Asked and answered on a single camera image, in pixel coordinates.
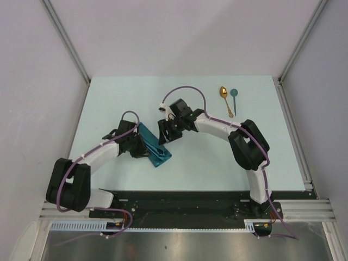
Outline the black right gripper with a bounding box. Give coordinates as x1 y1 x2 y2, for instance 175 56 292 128
158 117 185 146

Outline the teal satin napkin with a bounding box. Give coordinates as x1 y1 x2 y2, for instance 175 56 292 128
139 122 172 167

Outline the gold metal spoon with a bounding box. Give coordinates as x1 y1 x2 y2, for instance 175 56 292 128
219 86 234 118

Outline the teal plastic spoon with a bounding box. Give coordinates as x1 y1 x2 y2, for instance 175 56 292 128
230 89 238 115

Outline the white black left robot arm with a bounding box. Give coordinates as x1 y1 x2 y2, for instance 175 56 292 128
46 120 150 218

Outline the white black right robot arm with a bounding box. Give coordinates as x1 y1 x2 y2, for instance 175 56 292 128
158 98 271 218

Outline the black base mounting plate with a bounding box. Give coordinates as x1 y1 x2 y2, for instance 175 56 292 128
85 191 275 229

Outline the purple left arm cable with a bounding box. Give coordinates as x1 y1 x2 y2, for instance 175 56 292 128
53 110 141 247

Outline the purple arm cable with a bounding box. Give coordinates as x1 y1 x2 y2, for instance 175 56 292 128
53 110 141 247
162 85 299 240

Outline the white slotted cable duct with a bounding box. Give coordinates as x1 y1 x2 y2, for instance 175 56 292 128
50 220 255 233

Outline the right aluminium side rail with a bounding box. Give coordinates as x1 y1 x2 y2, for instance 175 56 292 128
273 77 315 191

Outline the left aluminium corner post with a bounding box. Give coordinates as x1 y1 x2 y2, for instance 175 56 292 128
40 0 91 86

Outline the aluminium corner post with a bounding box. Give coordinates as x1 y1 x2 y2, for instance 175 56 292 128
278 0 331 84
40 0 91 86

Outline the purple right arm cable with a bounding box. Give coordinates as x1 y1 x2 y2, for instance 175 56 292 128
162 85 299 240

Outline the aluminium front frame rail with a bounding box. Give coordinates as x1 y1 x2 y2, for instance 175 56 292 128
39 200 336 222

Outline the right aluminium corner post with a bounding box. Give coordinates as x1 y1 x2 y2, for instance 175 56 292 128
278 0 331 84

